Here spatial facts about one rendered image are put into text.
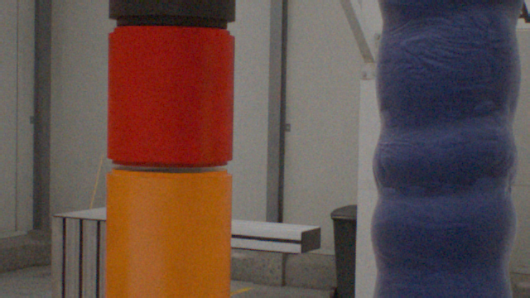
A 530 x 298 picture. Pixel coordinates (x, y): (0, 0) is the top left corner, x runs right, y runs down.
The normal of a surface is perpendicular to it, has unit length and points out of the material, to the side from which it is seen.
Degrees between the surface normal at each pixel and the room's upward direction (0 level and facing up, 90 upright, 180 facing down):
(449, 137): 75
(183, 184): 90
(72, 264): 90
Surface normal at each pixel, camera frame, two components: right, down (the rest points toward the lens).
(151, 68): -0.17, 0.05
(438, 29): -0.41, -0.19
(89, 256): -0.46, 0.04
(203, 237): 0.57, 0.05
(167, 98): 0.09, 0.05
